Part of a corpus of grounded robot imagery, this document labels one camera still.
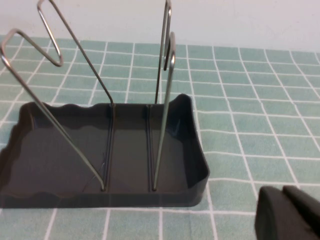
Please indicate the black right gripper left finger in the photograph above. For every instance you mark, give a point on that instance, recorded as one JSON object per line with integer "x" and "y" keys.
{"x": 277, "y": 217}

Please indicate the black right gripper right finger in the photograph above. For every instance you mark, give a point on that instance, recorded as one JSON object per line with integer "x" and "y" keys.
{"x": 305, "y": 202}

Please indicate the teal checked tablecloth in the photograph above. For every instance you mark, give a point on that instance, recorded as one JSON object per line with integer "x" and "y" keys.
{"x": 250, "y": 112}

